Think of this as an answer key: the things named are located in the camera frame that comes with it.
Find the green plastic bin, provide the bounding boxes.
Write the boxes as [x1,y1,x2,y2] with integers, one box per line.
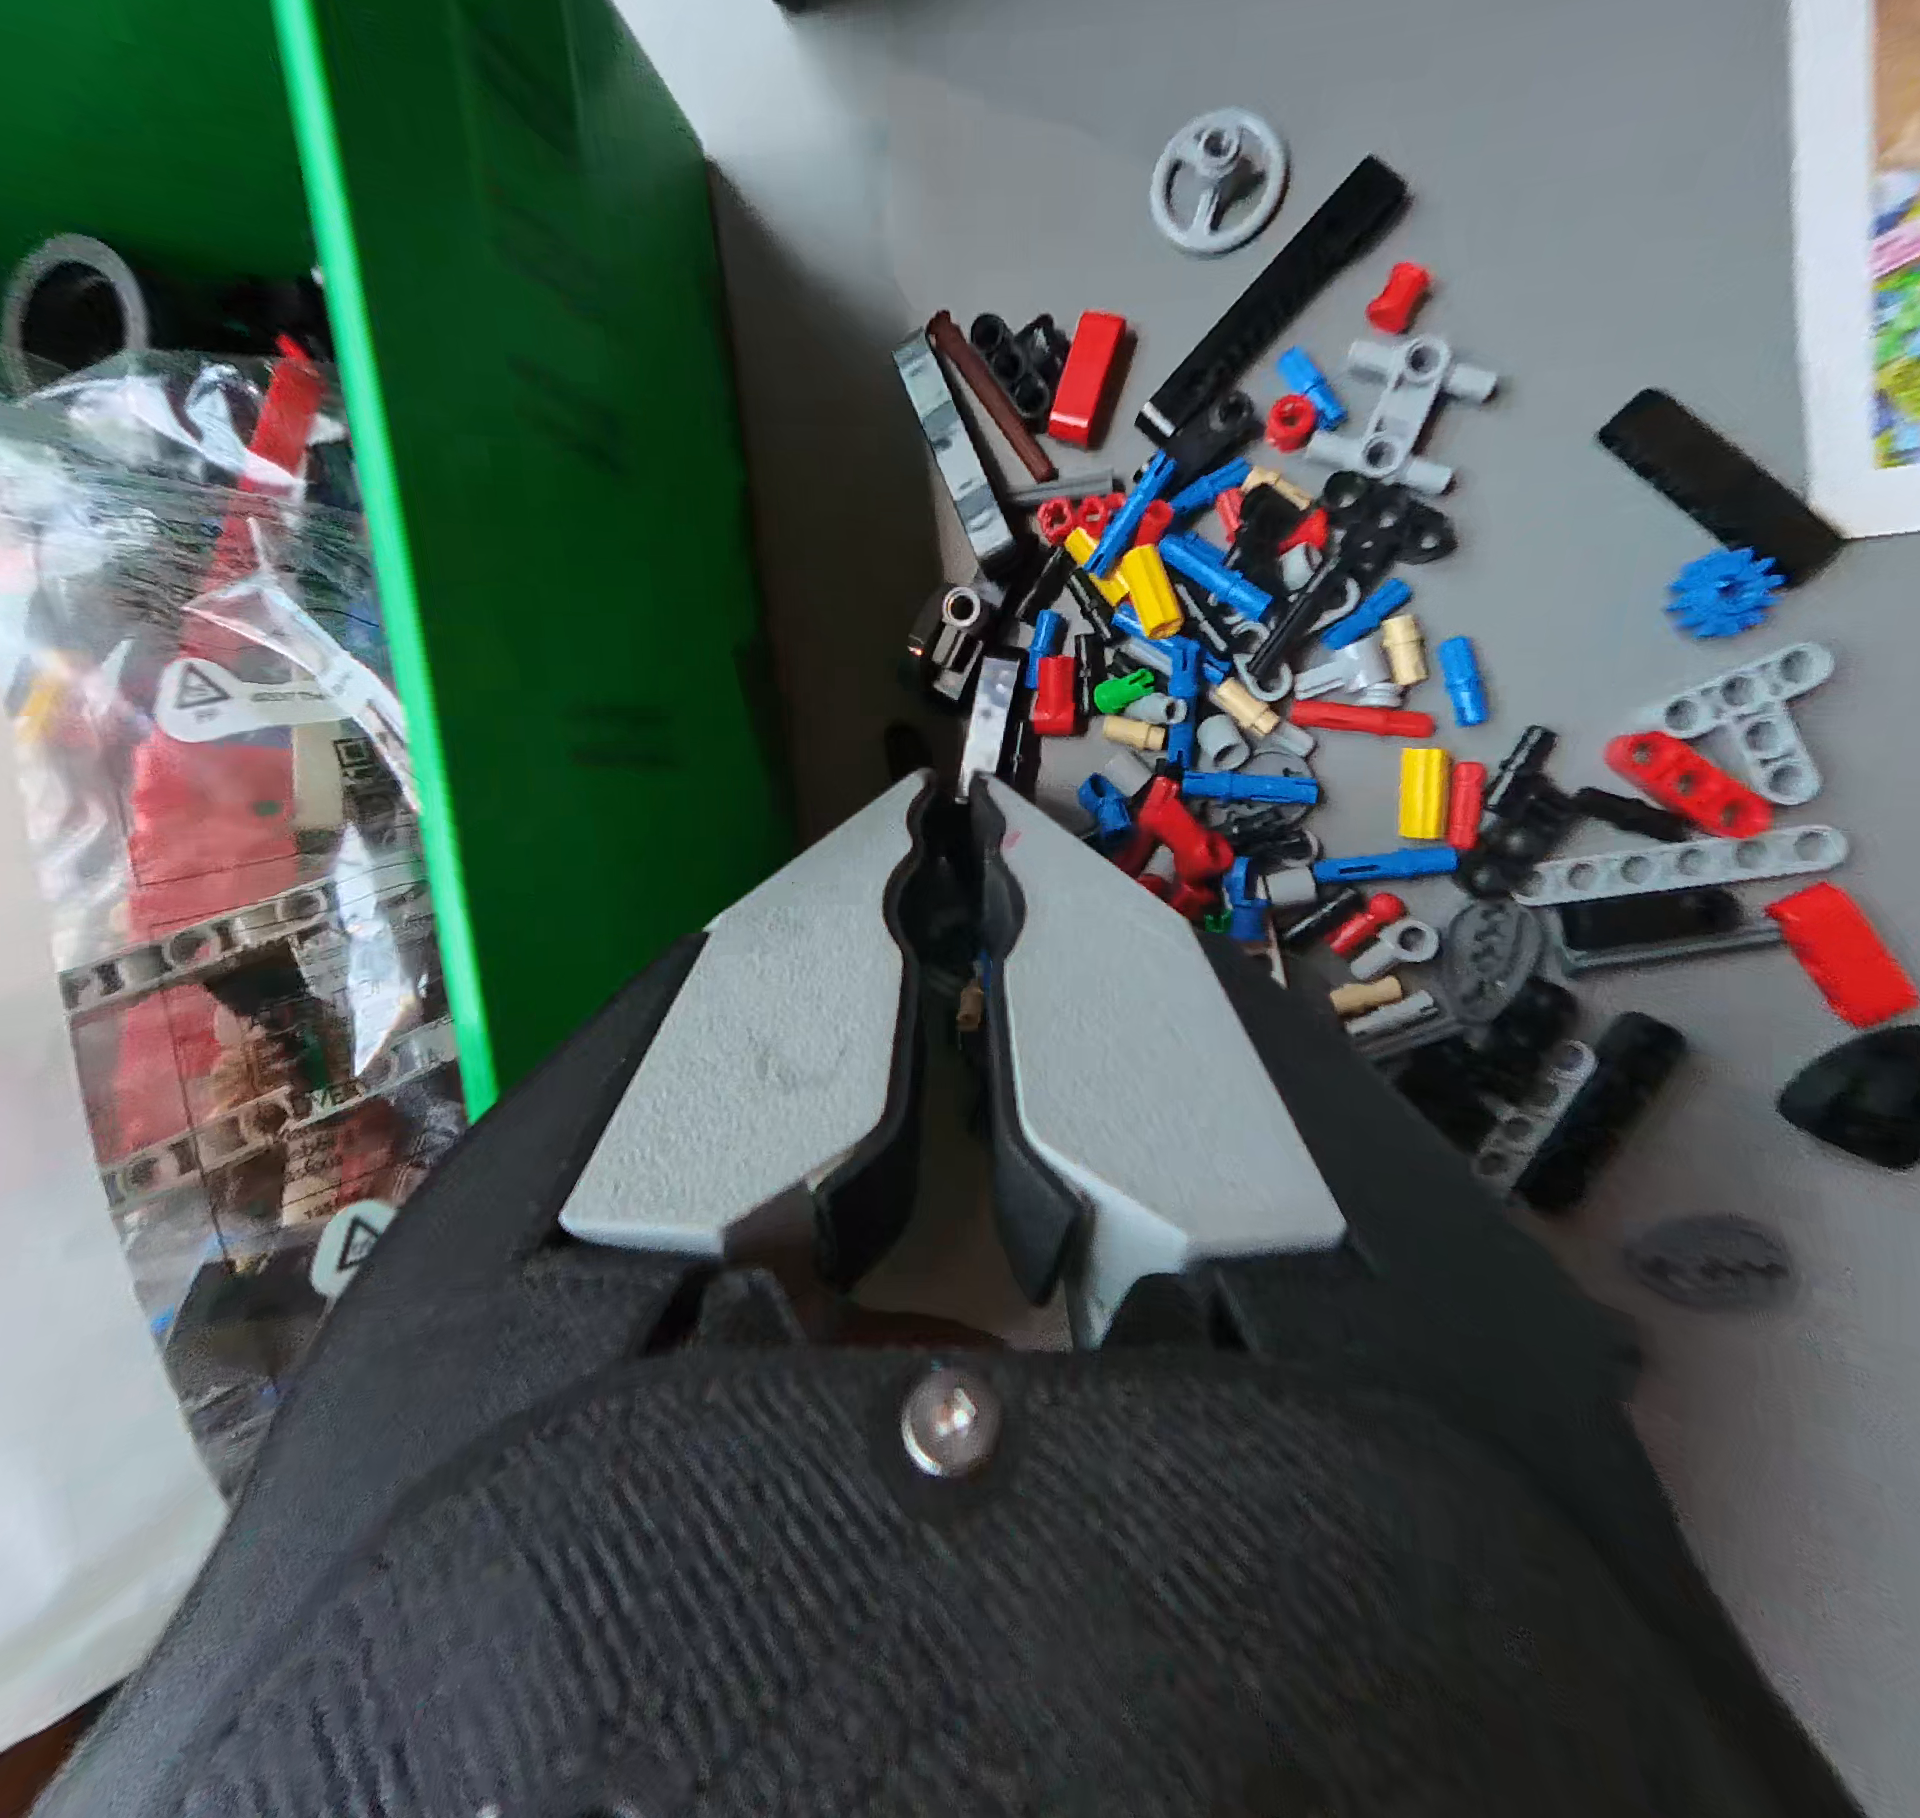
[0,0,799,1124]

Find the grey lego steering wheel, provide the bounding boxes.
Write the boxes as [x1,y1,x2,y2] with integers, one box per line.
[1150,106,1289,257]

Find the pile of small lego pieces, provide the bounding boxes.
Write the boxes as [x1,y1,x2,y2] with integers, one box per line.
[889,157,1920,1219]

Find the blue lego gear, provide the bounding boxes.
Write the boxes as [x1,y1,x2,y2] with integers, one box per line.
[1666,549,1783,643]

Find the lego instruction booklet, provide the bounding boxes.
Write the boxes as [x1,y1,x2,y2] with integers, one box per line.
[1783,0,1920,539]

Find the clear plastic bag of parts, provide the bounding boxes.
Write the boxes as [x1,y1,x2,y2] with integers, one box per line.
[0,234,475,1293]

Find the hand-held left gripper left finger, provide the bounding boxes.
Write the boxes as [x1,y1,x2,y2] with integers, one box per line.
[559,773,965,1287]

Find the black curved lego panel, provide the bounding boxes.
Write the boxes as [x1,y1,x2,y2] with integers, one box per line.
[1776,1023,1920,1176]

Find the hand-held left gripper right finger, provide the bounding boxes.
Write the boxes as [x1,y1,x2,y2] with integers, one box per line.
[959,773,1345,1349]

